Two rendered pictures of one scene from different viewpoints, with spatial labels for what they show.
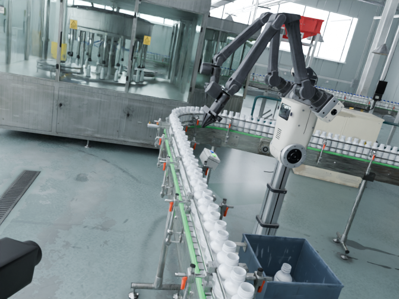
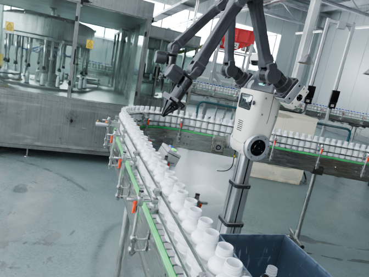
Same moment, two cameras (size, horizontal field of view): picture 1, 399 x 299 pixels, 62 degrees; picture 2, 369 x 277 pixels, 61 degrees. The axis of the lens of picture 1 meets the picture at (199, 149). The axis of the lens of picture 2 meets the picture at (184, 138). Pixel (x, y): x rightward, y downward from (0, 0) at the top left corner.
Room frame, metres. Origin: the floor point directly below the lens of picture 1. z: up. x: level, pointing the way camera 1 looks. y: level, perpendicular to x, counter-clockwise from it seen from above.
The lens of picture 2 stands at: (0.24, 0.07, 1.52)
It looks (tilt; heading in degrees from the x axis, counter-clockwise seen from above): 12 degrees down; 353
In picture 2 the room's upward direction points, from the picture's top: 11 degrees clockwise
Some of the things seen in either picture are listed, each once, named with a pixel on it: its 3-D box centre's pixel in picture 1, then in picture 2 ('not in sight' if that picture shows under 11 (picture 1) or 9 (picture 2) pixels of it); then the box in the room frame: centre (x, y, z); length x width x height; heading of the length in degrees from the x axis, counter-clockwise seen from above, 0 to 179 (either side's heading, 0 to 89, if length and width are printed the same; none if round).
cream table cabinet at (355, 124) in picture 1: (332, 143); (273, 143); (5.53, -2.20, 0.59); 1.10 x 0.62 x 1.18; 85
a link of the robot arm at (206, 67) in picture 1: (211, 64); (166, 54); (2.10, 0.03, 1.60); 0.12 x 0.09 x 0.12; 103
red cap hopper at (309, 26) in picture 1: (286, 78); (225, 85); (8.37, -1.76, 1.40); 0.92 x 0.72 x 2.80; 85
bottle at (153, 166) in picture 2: (191, 180); (154, 175); (1.48, 0.01, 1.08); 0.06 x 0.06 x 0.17
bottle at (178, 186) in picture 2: (203, 209); (175, 208); (1.19, -0.07, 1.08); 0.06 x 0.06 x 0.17
